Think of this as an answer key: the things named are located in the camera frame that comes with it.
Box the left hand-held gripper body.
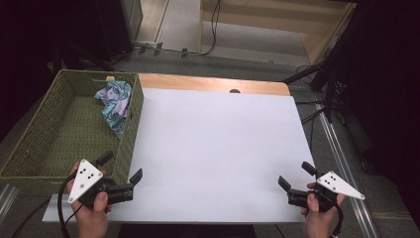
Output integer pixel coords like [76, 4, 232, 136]
[67, 158, 135, 210]

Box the dark curtain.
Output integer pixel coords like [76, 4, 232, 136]
[0, 0, 100, 140]
[330, 0, 420, 219]

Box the person's right hand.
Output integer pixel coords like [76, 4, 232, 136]
[300, 182, 347, 238]

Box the lilac seahorse print swimsuit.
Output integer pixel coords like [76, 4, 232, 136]
[93, 79, 133, 139]

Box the green woven basket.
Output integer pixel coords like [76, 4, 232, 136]
[0, 68, 146, 196]

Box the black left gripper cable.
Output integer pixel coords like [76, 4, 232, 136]
[57, 172, 78, 238]

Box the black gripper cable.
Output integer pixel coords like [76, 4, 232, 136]
[57, 172, 78, 238]
[331, 203, 345, 238]

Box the wooden shelf unit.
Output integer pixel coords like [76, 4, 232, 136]
[197, 0, 360, 65]

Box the black hanging cable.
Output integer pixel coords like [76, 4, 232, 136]
[201, 0, 222, 57]

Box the black metal stand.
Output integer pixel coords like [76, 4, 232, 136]
[281, 62, 341, 123]

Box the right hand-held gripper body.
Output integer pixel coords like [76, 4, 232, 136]
[286, 170, 367, 213]

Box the person's left hand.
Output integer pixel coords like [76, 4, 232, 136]
[67, 161, 113, 238]

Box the dark cabinet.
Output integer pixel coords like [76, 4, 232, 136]
[95, 0, 144, 62]

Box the black floor cable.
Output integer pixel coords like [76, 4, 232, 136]
[9, 197, 51, 238]

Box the metal floor rail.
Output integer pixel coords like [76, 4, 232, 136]
[313, 102, 375, 238]
[0, 182, 19, 226]

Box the power strip with plugs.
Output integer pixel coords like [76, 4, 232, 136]
[134, 40, 190, 60]

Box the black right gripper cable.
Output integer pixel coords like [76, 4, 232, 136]
[331, 203, 345, 238]

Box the white table mat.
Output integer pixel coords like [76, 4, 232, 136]
[42, 87, 316, 224]

